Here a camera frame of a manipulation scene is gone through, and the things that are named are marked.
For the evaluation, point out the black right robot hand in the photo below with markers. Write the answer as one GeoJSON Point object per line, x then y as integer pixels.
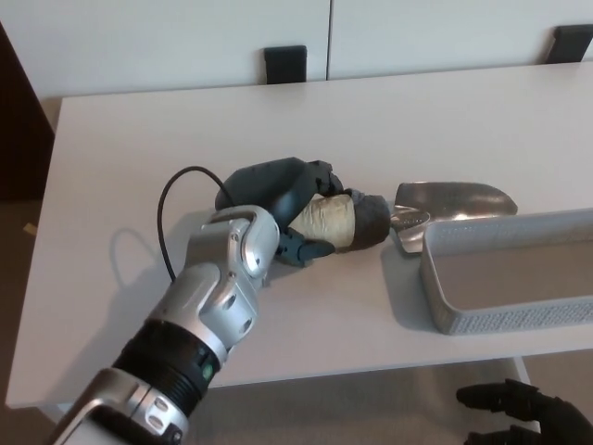
{"type": "Point", "coordinates": [565, 422]}

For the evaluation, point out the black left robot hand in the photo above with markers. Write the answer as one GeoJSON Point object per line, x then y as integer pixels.
{"type": "Point", "coordinates": [264, 183]}

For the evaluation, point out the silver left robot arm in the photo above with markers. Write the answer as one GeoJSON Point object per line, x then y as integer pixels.
{"type": "Point", "coordinates": [204, 287]}

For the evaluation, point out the grey perforated container tray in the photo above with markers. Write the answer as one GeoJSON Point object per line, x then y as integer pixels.
{"type": "Point", "coordinates": [509, 320]}

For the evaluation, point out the white cabinet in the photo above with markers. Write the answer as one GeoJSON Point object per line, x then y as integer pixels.
{"type": "Point", "coordinates": [185, 32]}

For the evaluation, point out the small yellowish tape scrap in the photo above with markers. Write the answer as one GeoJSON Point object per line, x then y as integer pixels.
{"type": "Point", "coordinates": [29, 228]}

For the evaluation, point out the dark brown door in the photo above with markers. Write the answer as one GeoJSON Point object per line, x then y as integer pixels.
{"type": "Point", "coordinates": [21, 130]}

